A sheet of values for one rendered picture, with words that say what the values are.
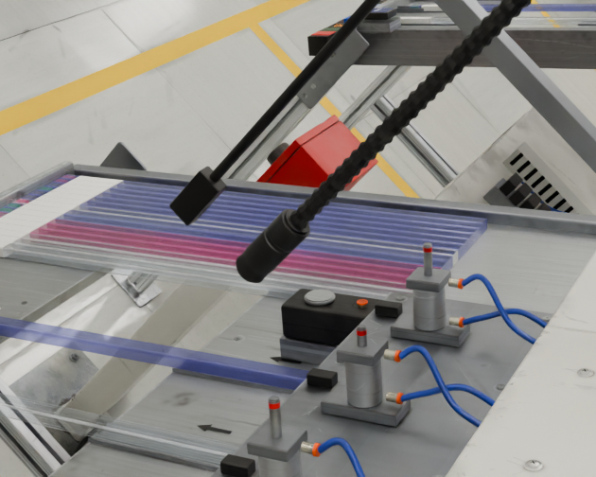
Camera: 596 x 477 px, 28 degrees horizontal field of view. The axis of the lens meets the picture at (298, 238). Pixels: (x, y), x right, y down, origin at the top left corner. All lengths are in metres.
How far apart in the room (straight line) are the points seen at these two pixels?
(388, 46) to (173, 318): 0.58
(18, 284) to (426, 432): 0.53
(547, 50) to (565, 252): 0.86
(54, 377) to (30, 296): 1.09
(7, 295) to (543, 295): 0.48
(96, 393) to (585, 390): 1.44
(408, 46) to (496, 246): 0.93
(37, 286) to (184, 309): 0.77
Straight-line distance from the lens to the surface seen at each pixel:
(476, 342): 0.81
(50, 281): 1.13
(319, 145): 1.65
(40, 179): 1.36
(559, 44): 1.93
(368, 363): 0.70
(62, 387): 2.19
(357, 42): 2.00
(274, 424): 0.62
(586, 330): 0.79
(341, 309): 0.90
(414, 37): 2.00
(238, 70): 3.17
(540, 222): 1.17
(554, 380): 0.72
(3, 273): 1.17
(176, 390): 0.90
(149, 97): 2.87
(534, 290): 1.04
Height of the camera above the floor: 1.62
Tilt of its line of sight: 35 degrees down
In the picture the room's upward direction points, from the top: 45 degrees clockwise
